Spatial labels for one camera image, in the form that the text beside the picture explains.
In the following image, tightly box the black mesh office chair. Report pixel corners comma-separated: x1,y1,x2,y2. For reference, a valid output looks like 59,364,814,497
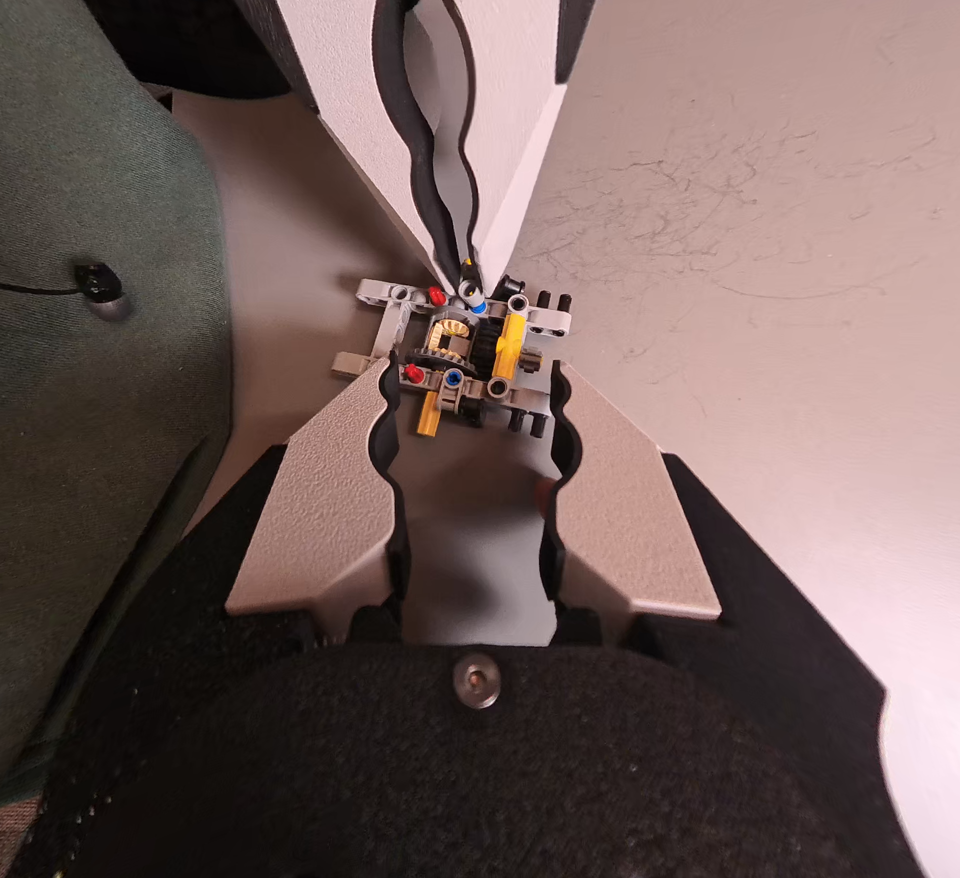
63,0,301,101

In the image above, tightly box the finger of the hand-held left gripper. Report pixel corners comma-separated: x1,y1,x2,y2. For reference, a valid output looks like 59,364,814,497
420,0,569,296
255,0,462,284

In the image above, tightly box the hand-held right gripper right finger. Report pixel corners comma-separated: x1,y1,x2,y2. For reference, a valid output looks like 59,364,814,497
540,360,723,630

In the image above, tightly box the person's green sweatshirt torso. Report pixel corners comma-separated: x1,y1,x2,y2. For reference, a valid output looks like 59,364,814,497
0,0,234,812

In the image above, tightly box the black drawstring cord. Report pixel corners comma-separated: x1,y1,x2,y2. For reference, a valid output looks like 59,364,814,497
0,259,132,324

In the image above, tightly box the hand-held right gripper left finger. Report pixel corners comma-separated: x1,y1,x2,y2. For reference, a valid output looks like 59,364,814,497
225,355,412,617

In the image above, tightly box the small grey lego differential assembly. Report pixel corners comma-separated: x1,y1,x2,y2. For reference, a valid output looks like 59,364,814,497
332,272,577,438

